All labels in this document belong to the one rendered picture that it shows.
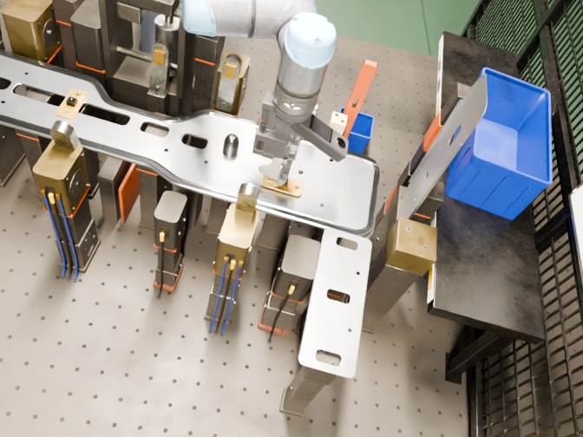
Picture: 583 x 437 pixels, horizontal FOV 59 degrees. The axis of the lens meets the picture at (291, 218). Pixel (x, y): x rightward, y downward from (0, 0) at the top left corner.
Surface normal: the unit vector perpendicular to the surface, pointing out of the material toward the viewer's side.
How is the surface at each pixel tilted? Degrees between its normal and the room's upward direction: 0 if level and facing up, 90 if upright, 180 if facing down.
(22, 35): 90
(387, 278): 90
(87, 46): 90
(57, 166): 0
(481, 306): 0
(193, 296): 0
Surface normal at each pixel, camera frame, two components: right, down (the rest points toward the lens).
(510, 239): 0.21, -0.56
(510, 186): -0.29, 0.75
